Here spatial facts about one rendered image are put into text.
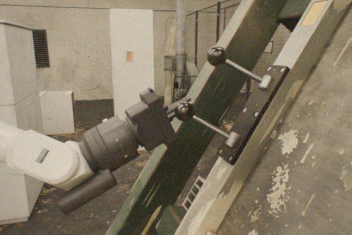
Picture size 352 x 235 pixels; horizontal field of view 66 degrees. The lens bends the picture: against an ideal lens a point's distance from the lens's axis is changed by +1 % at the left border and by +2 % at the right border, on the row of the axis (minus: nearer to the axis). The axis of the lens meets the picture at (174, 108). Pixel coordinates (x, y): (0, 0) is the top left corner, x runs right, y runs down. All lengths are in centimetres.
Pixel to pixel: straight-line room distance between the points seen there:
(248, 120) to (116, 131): 24
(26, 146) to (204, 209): 32
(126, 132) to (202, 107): 29
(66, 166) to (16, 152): 9
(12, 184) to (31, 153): 232
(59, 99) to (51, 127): 53
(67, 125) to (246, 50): 476
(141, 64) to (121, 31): 52
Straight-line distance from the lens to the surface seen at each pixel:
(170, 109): 51
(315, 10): 59
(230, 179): 51
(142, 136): 49
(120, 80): 393
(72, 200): 50
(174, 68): 604
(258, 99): 52
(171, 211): 74
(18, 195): 285
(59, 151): 48
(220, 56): 50
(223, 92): 73
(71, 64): 837
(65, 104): 523
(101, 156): 48
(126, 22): 393
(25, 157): 50
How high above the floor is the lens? 155
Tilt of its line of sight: 13 degrees down
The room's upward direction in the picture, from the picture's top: straight up
